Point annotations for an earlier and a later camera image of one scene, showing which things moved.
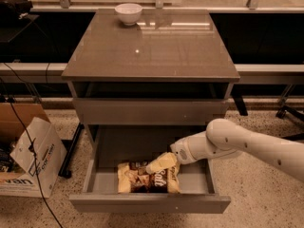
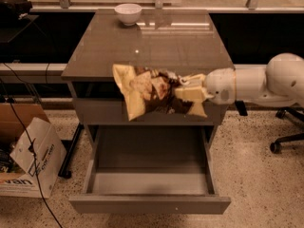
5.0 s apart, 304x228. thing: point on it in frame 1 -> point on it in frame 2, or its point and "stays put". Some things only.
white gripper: (181, 151) -> (220, 85)
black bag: (13, 5) stays put
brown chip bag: (134, 177) -> (147, 91)
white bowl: (128, 12) stays put
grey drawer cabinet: (142, 81) stays put
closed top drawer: (147, 111) stays put
